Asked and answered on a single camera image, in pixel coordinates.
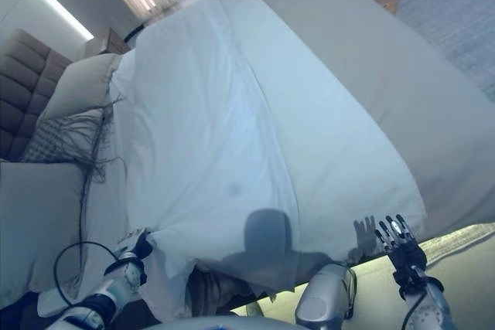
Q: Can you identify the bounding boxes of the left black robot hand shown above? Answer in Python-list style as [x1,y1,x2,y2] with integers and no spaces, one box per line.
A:
[114,228,153,262]

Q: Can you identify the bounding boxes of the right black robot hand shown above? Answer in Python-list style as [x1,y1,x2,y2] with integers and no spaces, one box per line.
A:
[373,213,427,276]

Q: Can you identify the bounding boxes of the white duvet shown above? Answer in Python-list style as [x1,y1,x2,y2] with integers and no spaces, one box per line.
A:
[107,0,427,330]

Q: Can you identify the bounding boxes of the beige bed runner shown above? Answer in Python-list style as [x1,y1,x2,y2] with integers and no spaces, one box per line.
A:
[243,0,495,239]

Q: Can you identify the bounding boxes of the right silver robot leg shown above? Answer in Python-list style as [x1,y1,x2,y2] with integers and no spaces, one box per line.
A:
[295,262,357,328]

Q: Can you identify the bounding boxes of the large beige pillow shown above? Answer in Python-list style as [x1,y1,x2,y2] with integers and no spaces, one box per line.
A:
[0,159,129,295]

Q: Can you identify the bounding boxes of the silver robot torso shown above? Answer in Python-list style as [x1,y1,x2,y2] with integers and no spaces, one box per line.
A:
[154,314,299,330]

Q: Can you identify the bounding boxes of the grey woven fringed cushion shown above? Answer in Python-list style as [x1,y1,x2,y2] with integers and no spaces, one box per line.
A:
[19,94,129,270]

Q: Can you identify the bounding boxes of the brown tufted headboard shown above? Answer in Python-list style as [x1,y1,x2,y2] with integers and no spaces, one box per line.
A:
[0,28,75,164]

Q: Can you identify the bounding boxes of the wooden nightstand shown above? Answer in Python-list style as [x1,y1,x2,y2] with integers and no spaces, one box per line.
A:
[84,27,133,57]

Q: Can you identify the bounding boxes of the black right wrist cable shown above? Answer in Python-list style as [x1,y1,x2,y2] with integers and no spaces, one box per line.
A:
[401,267,431,330]

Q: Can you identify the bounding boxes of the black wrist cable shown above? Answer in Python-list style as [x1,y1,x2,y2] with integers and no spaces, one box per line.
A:
[53,240,121,308]
[401,267,431,330]

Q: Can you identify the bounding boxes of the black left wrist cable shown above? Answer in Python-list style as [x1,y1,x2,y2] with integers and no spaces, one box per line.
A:
[53,240,121,308]

